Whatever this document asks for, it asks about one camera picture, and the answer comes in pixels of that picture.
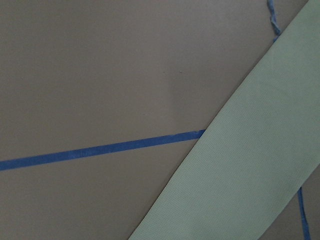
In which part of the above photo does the olive green long-sleeve shirt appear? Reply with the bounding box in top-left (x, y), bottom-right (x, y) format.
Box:
top-left (131, 0), bottom-right (320, 240)

